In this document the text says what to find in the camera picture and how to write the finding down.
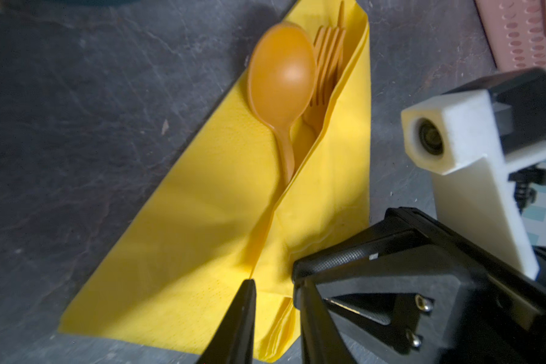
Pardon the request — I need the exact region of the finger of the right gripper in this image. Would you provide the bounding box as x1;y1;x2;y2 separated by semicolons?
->
292;208;469;363

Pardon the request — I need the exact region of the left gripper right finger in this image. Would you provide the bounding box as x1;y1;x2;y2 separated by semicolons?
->
299;280;356;364

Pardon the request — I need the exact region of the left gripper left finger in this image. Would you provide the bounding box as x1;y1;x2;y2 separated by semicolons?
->
197;279;256;364

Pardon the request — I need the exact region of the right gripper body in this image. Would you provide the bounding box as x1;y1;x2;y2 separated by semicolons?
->
436;254;546;363

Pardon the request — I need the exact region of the yellow paper napkin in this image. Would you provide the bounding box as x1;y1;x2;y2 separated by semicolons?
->
59;1;372;362

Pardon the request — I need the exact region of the orange plastic spoon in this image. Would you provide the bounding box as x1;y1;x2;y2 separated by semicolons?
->
247;22;316;186

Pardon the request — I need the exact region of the orange plastic fork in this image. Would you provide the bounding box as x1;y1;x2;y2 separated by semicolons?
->
303;27;346;135

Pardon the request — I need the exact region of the orange plastic knife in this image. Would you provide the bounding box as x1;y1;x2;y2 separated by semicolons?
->
337;0;344;28

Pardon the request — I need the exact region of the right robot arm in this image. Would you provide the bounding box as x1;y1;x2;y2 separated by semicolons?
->
293;123;546;363

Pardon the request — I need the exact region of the pink perforated plastic basket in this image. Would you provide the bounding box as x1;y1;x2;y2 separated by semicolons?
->
475;0;546;72

